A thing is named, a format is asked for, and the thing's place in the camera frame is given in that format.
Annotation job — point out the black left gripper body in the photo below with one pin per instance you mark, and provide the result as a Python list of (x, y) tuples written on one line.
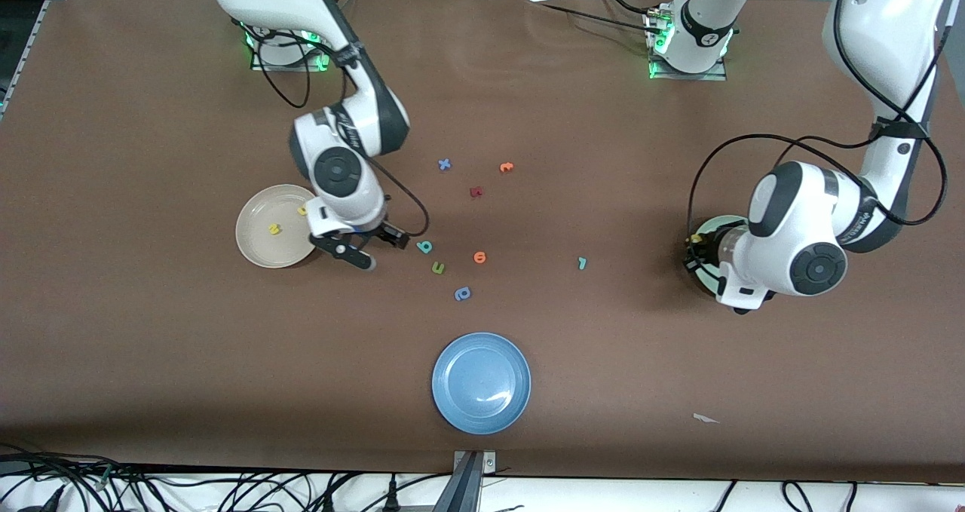
[(706, 249)]

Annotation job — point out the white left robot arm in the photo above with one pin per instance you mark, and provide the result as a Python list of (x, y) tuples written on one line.
[(799, 218)]

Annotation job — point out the white paper scrap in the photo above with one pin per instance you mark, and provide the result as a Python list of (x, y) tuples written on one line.
[(703, 418)]

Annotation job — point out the pale green round plate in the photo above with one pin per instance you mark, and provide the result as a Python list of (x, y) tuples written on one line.
[(725, 222)]

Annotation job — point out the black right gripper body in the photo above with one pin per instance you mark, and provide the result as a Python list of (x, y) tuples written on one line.
[(379, 231)]

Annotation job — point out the blue foam letter a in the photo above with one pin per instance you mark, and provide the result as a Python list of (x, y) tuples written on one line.
[(461, 295)]

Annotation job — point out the beige brown round plate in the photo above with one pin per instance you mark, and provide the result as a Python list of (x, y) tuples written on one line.
[(260, 248)]

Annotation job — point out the grey metal table bracket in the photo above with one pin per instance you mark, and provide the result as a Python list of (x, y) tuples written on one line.
[(471, 470)]

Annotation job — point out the black power plug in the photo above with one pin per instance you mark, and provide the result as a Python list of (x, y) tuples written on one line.
[(392, 495)]

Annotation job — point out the blue round plate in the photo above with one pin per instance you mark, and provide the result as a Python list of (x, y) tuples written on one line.
[(481, 384)]

